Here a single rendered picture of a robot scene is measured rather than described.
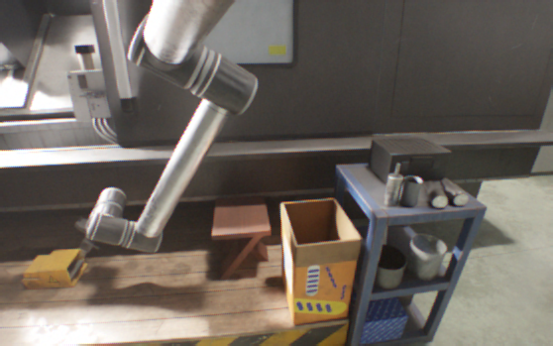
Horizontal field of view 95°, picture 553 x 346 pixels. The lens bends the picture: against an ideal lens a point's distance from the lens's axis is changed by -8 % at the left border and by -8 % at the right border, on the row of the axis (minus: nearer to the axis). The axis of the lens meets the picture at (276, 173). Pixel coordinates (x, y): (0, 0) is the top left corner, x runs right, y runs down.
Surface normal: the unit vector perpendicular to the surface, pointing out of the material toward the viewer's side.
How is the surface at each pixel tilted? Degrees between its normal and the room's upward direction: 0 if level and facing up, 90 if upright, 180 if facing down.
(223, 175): 90
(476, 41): 86
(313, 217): 90
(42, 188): 90
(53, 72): 45
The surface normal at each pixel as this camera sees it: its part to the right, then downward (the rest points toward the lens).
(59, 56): 0.08, -0.34
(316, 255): 0.15, 0.42
